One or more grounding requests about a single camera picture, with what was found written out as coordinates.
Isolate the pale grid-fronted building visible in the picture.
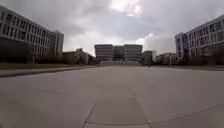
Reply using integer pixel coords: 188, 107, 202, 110
174, 13, 224, 66

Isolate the dark kerb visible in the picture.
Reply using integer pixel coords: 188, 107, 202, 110
0, 65, 98, 79

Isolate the long grey multi-storey building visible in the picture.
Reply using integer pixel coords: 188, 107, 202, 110
0, 4, 65, 64

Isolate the low brownish building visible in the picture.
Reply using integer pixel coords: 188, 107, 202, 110
155, 52, 178, 66

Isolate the small dark building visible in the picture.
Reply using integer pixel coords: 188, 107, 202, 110
141, 50, 154, 66

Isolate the grey concrete slab pavement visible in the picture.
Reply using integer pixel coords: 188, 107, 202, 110
0, 65, 224, 128

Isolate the wide building with glass middle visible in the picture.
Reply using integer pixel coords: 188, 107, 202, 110
94, 43, 144, 62

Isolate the grass strip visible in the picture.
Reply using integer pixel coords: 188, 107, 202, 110
0, 62, 88, 71

